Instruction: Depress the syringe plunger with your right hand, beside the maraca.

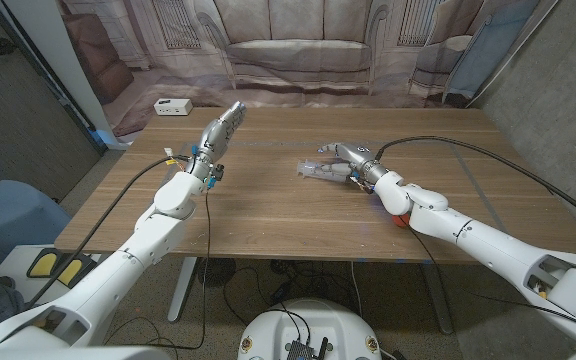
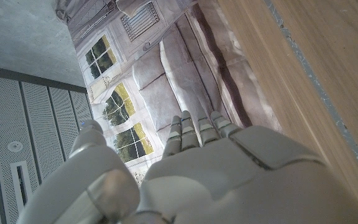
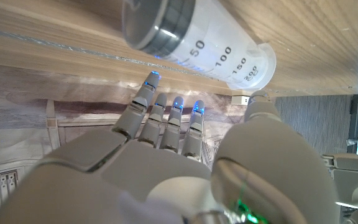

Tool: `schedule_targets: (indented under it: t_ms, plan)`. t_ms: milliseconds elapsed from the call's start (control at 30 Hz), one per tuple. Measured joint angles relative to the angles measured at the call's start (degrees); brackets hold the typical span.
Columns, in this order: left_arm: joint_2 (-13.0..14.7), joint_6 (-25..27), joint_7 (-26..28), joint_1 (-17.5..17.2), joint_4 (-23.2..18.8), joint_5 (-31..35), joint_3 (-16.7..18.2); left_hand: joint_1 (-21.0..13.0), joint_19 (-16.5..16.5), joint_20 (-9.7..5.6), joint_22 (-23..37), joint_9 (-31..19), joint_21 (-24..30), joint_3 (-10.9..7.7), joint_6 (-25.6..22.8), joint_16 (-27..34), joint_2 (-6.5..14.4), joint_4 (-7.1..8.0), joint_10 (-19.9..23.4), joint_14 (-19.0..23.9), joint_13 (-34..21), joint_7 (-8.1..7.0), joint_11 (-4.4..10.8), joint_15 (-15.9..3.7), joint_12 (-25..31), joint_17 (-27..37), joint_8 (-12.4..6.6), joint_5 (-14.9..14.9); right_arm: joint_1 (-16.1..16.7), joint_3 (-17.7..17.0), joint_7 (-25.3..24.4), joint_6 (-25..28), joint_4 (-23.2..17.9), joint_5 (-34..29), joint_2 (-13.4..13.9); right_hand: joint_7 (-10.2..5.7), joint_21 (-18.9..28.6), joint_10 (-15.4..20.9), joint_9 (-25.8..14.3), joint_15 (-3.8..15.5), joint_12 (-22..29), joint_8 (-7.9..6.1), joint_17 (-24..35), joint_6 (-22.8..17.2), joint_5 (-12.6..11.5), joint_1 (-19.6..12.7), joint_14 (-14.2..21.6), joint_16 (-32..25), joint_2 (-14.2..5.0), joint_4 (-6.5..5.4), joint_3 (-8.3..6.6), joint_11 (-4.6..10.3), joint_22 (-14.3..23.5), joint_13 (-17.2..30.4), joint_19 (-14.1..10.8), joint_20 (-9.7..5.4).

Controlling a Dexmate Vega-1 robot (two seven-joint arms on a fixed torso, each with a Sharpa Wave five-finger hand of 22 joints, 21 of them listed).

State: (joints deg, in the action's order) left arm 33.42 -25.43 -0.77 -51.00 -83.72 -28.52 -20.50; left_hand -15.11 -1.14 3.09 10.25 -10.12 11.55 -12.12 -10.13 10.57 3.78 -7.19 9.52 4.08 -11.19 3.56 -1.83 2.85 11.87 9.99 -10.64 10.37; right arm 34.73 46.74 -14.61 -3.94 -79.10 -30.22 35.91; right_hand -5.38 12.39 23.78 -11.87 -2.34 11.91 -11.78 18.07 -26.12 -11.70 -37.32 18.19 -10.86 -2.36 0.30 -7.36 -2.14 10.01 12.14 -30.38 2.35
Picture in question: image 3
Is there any white power strip box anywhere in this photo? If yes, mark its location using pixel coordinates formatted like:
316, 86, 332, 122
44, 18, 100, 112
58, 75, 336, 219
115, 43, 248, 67
231, 95, 250, 106

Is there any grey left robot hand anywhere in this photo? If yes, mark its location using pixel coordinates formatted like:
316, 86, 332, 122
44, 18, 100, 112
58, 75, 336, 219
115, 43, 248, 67
321, 152, 358, 224

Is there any clear plastic syringe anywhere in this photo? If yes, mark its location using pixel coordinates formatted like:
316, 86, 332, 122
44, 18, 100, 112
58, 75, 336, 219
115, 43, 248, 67
121, 0, 277, 91

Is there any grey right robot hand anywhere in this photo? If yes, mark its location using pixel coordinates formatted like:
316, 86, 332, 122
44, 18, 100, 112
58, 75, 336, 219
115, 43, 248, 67
0, 70, 343, 224

